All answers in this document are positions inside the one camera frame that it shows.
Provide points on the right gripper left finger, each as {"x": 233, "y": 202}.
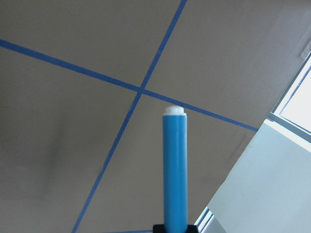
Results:
{"x": 158, "y": 228}

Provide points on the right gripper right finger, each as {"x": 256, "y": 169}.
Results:
{"x": 192, "y": 229}

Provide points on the blue highlighter pen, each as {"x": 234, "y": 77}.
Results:
{"x": 175, "y": 172}

